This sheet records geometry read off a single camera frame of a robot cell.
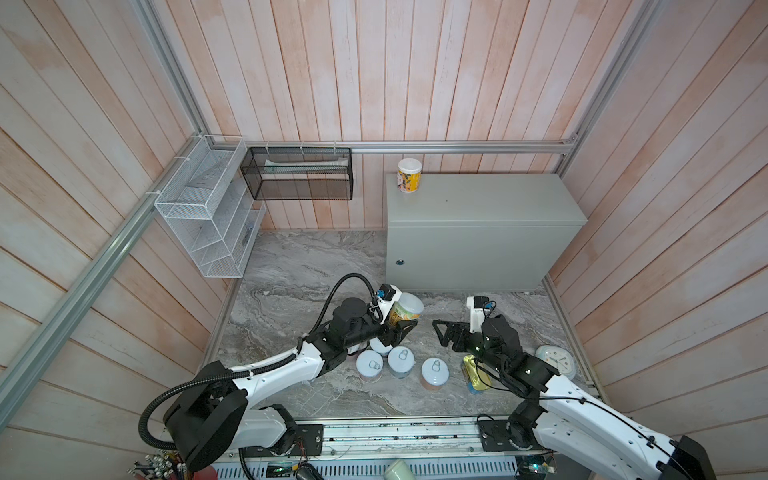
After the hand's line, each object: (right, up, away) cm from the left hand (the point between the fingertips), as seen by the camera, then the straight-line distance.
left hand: (406, 319), depth 77 cm
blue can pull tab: (-1, -13, +4) cm, 13 cm away
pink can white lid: (-10, -13, +3) cm, 17 cm away
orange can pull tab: (+8, -15, +3) cm, 17 cm away
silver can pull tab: (-8, -5, -5) cm, 10 cm away
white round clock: (+45, -13, +7) cm, 48 cm away
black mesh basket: (-36, +46, +27) cm, 65 cm away
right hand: (+10, -2, +3) cm, 11 cm away
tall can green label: (0, +4, -3) cm, 5 cm away
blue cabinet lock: (-1, +15, +11) cm, 19 cm away
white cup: (-3, -30, -13) cm, 33 cm away
